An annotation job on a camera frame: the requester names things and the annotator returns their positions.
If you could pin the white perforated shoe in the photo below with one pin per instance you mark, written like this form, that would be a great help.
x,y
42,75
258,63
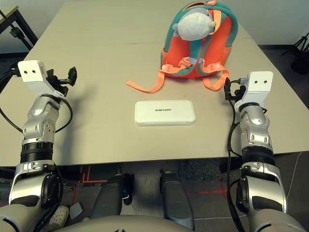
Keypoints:
x,y
60,213

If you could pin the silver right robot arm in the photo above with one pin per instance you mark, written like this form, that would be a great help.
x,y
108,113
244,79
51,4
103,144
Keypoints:
x,y
256,135

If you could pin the grey white plush seal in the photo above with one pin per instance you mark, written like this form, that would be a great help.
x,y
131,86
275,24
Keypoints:
x,y
193,25

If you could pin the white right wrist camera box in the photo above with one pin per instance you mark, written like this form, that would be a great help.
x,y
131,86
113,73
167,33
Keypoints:
x,y
258,84

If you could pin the black frame side table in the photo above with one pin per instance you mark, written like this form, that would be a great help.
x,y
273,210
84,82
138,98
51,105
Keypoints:
x,y
21,33

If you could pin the grey square floor plate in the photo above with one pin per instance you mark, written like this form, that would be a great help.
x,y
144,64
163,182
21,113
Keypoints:
x,y
76,210

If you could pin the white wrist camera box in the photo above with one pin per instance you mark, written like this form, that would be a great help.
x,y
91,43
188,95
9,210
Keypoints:
x,y
258,84
31,72

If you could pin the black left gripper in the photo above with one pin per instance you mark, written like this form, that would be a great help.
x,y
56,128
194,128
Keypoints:
x,y
59,83

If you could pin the black tripod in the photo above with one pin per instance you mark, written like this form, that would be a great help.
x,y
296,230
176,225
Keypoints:
x,y
300,65

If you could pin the grey robot leg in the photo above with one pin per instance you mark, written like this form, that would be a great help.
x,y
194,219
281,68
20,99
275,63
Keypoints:
x,y
108,193
176,200

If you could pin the white Unitree box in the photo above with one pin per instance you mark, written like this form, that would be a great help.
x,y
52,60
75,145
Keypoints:
x,y
164,116

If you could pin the orange teal backpack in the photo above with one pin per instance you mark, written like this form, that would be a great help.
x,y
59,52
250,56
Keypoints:
x,y
217,48

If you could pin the grey robot right leg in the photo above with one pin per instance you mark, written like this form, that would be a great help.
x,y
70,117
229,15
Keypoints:
x,y
176,200

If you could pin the grey robot left leg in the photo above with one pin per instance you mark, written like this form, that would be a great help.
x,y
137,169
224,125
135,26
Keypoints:
x,y
108,193

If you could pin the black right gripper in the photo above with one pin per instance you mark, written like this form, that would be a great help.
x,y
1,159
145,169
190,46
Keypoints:
x,y
237,94

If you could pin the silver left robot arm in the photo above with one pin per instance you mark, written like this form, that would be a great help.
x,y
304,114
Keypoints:
x,y
36,125

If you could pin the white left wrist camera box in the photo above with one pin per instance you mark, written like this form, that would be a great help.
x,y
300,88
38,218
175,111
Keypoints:
x,y
31,72

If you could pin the grey robot torso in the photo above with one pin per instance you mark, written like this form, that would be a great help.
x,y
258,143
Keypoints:
x,y
144,224

